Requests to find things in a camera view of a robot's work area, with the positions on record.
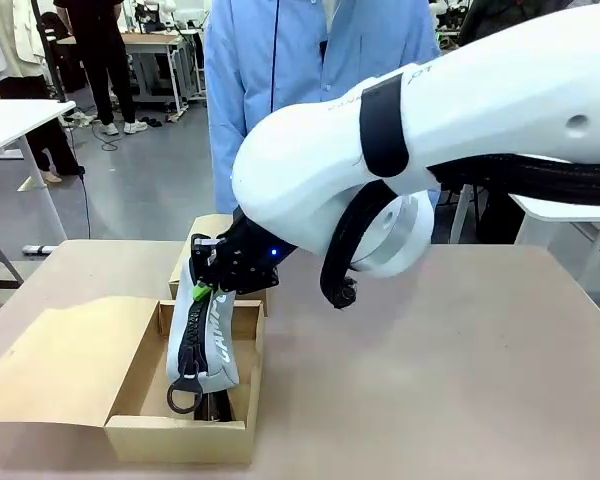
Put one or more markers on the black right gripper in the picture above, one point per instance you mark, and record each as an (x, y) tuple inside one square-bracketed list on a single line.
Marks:
[(250, 260)]

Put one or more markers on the grey Campus pencil case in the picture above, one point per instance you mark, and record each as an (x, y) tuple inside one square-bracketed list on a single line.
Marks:
[(220, 350)]

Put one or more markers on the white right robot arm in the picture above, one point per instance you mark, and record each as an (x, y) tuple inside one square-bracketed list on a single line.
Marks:
[(305, 175)]

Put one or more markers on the small cardboard box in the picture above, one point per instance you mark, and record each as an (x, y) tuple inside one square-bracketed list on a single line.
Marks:
[(182, 270)]

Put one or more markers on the open cardboard box with lid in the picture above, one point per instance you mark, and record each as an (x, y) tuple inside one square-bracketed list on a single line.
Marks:
[(55, 360)]

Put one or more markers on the black slippers pair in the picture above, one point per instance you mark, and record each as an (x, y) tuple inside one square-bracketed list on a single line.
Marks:
[(152, 121)]

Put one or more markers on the person in blue shirt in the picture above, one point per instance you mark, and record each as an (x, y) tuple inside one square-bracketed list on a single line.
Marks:
[(245, 60)]

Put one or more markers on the person in black clothes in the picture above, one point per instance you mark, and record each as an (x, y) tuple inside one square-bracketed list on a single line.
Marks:
[(105, 60)]

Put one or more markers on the person in white coat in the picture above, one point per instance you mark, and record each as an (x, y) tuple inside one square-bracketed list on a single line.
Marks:
[(10, 40)]

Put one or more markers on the white table with slanted legs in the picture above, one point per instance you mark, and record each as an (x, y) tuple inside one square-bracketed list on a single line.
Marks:
[(570, 212)]

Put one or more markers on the person in dark jacket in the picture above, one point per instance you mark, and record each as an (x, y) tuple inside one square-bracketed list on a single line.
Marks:
[(500, 17)]

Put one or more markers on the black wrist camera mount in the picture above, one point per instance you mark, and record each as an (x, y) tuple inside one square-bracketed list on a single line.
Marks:
[(202, 241)]

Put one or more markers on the grey frame workbench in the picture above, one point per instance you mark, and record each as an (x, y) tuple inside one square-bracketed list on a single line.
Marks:
[(150, 47)]

